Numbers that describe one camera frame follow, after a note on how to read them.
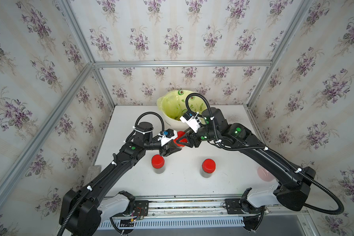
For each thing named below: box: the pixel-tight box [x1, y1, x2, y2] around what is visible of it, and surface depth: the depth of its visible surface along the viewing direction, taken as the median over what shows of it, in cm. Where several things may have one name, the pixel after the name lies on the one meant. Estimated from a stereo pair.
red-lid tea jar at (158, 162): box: [150, 154, 165, 175], surface depth 80 cm
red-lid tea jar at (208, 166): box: [201, 158, 216, 178], surface depth 78 cm
